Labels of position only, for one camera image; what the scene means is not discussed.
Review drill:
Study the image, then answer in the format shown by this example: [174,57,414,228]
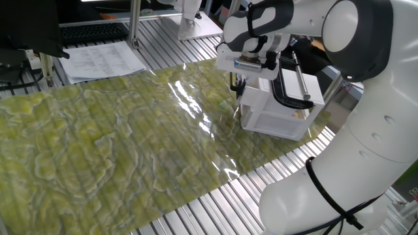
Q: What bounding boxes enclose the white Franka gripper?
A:
[215,44,281,97]

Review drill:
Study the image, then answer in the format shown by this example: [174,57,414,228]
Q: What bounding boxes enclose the white plastic drawer cabinet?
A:
[240,67,325,142]

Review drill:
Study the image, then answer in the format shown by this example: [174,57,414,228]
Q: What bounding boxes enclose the black C-clamp with steel screw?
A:
[270,51,315,110]

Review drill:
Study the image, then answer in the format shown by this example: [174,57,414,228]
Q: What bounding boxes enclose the green marble pattern mat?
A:
[0,60,330,235]

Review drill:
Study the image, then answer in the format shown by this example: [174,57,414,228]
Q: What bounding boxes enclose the printed paper sheets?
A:
[58,40,147,85]

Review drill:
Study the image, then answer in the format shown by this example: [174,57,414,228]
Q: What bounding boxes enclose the black computer keyboard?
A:
[59,22,130,46]

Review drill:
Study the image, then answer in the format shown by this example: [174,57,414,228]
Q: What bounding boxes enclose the green cutting mat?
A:
[393,163,418,193]

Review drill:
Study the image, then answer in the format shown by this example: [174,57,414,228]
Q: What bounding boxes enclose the black computer monitor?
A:
[0,0,71,60]

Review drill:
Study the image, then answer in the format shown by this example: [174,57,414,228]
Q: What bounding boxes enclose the upright aluminium frame post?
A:
[127,0,142,50]
[227,0,244,16]

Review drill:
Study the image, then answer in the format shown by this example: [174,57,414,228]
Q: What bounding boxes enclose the horizontal aluminium frame rail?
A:
[58,11,184,29]

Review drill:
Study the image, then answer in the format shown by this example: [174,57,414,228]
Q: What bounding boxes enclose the black cable along robot arm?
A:
[246,0,383,235]

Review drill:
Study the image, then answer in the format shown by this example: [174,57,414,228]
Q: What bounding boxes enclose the short aluminium post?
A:
[38,52,56,88]

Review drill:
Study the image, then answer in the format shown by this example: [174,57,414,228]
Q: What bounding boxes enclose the thin black desk cable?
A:
[0,72,45,92]

